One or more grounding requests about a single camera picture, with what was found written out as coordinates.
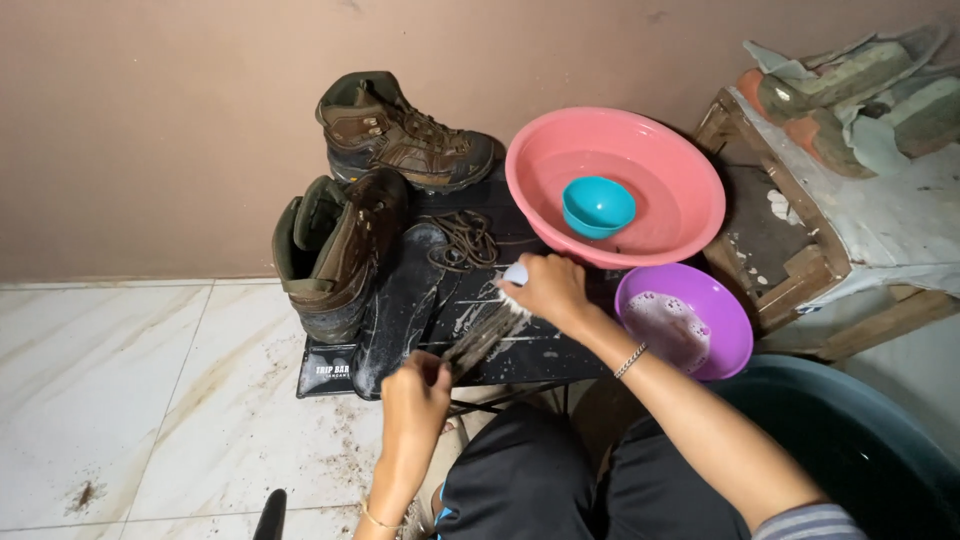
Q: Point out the person's right hand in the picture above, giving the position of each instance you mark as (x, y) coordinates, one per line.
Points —
(553, 289)

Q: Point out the person's left hand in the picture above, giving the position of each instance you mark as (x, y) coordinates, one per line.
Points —
(414, 405)

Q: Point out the person's right fingers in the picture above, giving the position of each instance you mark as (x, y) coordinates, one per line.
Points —
(525, 294)

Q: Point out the person's left fingers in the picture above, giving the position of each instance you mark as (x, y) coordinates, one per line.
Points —
(435, 367)

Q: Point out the white scrub brush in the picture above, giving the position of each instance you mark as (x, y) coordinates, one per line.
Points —
(516, 274)

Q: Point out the soapy brown shoelace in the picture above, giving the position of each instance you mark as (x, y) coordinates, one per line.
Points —
(480, 341)

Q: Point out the black folding table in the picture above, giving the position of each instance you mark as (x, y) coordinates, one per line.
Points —
(544, 352)

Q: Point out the black shoe insole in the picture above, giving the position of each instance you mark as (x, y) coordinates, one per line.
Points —
(397, 307)

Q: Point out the bundle of brown shoelace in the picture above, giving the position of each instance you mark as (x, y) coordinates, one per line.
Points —
(466, 240)

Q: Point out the small teal plastic bowl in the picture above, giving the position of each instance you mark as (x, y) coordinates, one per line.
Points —
(596, 206)

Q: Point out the brown hiking boot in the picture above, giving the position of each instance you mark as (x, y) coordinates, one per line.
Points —
(390, 135)
(337, 262)

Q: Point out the black shorts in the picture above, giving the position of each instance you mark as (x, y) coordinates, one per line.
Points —
(525, 480)

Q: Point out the pink plastic basin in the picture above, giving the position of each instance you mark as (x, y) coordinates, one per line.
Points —
(660, 165)

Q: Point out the purple plastic bowl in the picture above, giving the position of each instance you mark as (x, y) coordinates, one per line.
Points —
(712, 307)

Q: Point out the worn wooden bench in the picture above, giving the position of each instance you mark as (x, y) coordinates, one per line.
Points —
(870, 217)

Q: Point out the grey striped sleeve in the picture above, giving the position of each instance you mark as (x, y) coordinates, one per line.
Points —
(810, 523)

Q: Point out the large dark green tub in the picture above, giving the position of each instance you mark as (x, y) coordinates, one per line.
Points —
(862, 450)

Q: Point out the heap of old shoes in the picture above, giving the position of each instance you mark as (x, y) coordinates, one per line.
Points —
(847, 82)

